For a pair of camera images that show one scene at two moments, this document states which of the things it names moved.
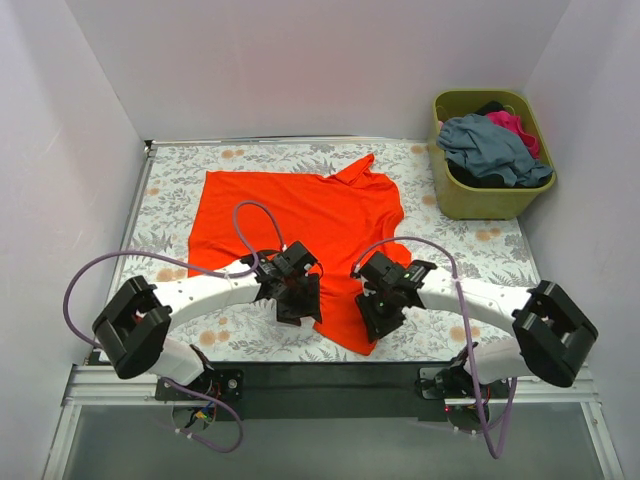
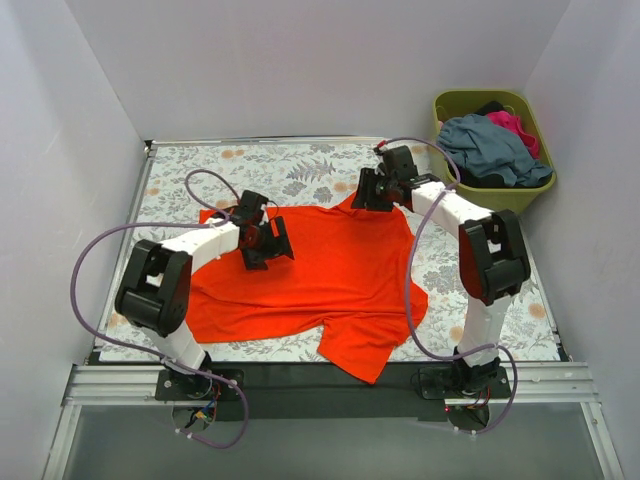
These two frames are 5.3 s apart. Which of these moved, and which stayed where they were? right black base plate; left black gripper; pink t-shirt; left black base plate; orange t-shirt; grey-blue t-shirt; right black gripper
Moved: right black gripper; left black gripper; orange t-shirt
Stayed: left black base plate; right black base plate; pink t-shirt; grey-blue t-shirt
